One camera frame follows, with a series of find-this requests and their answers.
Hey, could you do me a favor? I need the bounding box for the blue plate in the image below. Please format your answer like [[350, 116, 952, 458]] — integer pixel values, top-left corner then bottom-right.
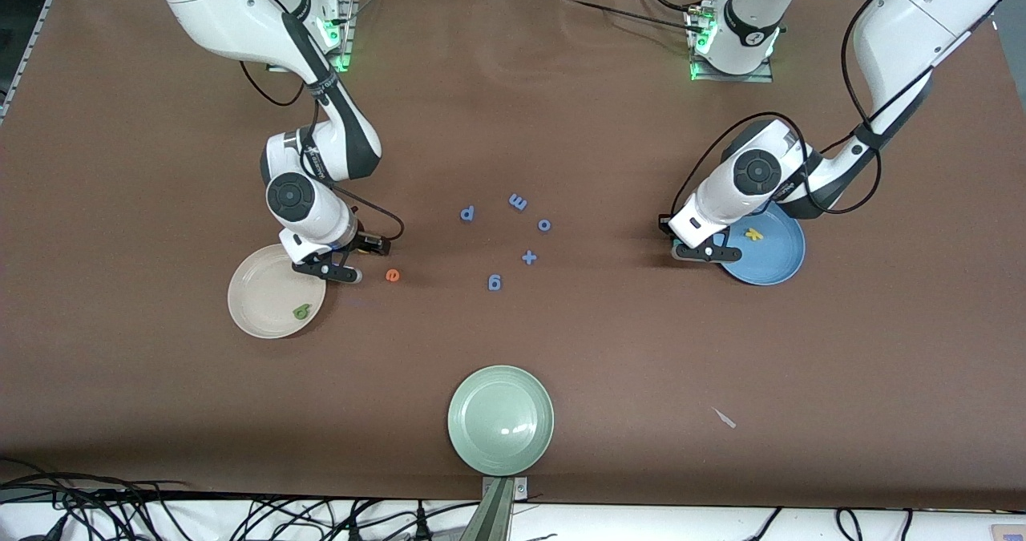
[[713, 200, 806, 286]]

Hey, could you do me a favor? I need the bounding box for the beige plate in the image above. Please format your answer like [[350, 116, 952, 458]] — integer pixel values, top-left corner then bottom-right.
[[228, 244, 327, 340]]

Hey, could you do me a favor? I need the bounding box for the brown table cover sheet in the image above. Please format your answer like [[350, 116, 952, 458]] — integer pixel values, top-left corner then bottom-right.
[[0, 0, 1026, 510]]

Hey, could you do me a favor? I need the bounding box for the pale green plate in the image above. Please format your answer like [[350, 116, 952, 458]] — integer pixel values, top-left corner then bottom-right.
[[447, 365, 555, 477]]

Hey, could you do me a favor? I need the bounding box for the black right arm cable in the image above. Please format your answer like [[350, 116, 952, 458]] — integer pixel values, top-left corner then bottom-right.
[[239, 60, 404, 247]]

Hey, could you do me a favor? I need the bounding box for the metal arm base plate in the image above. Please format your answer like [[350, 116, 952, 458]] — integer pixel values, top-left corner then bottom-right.
[[267, 0, 357, 73], [688, 4, 775, 83]]

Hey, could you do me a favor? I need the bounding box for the black table cable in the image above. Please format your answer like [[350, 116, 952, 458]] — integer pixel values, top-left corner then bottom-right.
[[561, 0, 700, 33]]

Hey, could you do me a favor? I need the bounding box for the silver camera mount bracket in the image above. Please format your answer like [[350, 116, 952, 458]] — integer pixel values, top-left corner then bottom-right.
[[481, 477, 530, 500]]

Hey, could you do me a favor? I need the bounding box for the grey camera mount bar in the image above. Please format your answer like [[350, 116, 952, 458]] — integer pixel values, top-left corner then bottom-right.
[[459, 481, 514, 541]]

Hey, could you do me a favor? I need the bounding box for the black cable tangle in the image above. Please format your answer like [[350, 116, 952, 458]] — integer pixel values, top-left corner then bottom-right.
[[0, 457, 482, 541]]

